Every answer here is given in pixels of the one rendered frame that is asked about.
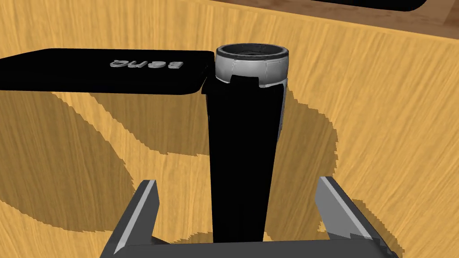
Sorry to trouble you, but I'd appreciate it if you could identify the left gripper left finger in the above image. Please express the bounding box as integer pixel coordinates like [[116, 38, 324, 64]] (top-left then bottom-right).
[[100, 180, 170, 258]]

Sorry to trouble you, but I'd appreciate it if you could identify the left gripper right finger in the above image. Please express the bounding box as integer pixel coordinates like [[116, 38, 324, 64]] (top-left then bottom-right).
[[315, 176, 391, 249]]

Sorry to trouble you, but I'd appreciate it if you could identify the light wooden desk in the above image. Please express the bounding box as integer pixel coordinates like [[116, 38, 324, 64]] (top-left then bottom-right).
[[0, 0, 459, 258]]

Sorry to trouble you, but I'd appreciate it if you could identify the black rounded slab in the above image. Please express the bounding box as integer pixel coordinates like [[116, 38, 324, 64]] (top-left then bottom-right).
[[311, 0, 428, 13]]

